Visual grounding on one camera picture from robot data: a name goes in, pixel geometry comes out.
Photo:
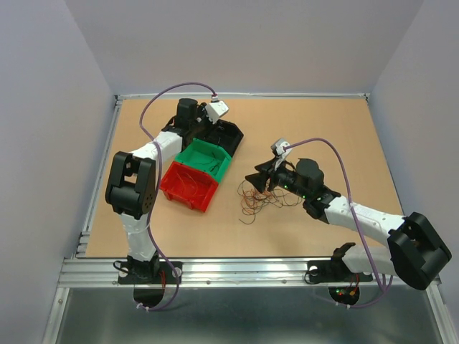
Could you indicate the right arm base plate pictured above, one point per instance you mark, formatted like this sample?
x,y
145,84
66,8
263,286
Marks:
x,y
328,271

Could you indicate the aluminium mounting rail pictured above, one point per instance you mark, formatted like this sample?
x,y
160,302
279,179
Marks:
x,y
199,273

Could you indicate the green plastic bin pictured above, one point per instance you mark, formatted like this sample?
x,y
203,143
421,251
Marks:
x,y
206,157

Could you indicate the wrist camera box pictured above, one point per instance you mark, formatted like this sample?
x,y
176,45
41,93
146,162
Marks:
x,y
216,109
281,149

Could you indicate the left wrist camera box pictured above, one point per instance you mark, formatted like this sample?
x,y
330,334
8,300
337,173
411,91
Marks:
x,y
216,109

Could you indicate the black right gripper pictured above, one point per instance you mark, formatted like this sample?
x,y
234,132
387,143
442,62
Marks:
x,y
259,179

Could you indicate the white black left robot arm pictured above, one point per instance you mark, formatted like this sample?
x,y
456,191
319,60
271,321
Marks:
x,y
132,187

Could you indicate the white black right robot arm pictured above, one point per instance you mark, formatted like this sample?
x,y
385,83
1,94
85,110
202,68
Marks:
x,y
409,246

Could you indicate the red plastic bin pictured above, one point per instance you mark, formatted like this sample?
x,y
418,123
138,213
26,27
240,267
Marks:
x,y
188,186

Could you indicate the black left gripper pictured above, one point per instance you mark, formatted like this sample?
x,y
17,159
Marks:
x,y
210,125

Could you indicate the black plastic bin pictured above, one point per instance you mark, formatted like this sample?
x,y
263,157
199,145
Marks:
x,y
224,134

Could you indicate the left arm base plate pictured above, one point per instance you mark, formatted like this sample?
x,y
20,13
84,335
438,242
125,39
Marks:
x,y
144,273

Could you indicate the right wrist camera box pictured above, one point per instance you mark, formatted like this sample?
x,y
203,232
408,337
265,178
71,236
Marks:
x,y
281,149

